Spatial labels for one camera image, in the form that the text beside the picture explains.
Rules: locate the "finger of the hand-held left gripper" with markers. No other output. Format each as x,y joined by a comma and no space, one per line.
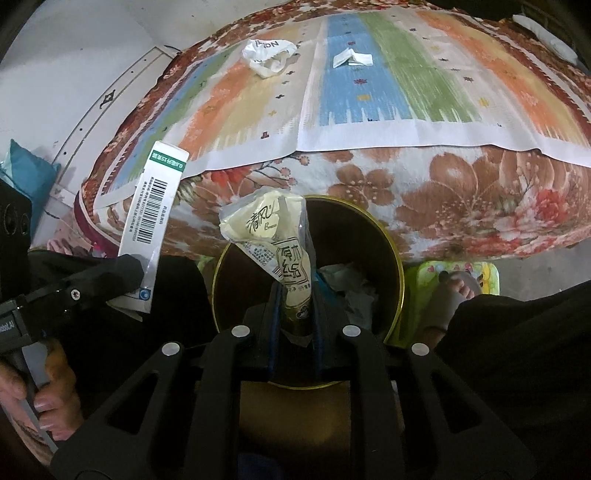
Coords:
83,286

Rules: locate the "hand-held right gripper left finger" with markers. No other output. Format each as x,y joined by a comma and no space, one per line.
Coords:
276,323

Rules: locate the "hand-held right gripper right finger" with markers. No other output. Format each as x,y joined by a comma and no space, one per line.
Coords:
318,323

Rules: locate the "brown gold rimmed bin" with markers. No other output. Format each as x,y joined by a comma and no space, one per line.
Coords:
351,230

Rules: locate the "beige tissue wrapper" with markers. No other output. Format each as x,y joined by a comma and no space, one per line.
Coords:
263,221

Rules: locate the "white barcode carton box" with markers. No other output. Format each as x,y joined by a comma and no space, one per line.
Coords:
154,203

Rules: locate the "person's left hand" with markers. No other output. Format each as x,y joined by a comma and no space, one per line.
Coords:
55,383

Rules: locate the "crumpled white wrapper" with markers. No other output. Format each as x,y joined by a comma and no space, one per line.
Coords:
351,286

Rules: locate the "blue cushion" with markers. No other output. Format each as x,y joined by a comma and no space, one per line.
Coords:
27,170

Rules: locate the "green floor mat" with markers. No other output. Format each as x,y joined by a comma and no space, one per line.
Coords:
431,272

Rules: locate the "person's foot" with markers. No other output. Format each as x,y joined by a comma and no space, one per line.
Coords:
455,295

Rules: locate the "floral blanket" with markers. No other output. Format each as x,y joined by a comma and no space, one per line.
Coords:
461,203

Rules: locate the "person's black trousers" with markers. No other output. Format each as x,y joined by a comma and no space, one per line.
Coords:
531,369

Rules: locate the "colourful striped woven mat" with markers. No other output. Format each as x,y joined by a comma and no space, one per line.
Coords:
360,92

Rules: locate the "white paper piece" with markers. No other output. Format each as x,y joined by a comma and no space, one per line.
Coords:
353,59

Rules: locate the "white printed plastic bag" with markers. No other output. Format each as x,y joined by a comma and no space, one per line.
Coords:
268,55

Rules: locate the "white pillow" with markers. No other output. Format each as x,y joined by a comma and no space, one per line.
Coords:
545,34

